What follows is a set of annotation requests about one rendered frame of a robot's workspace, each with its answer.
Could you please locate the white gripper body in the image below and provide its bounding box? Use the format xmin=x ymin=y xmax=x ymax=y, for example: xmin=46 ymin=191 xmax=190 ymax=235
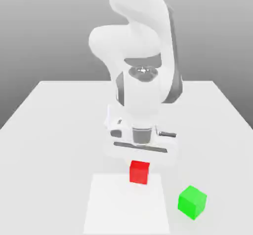
xmin=103 ymin=139 xmax=179 ymax=162

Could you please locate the small red cube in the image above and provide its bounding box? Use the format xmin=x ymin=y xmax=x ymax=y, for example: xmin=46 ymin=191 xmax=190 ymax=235
xmin=129 ymin=160 xmax=150 ymax=186

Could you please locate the small green cube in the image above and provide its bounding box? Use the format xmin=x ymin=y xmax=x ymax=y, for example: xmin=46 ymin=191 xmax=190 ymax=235
xmin=177 ymin=185 xmax=208 ymax=221

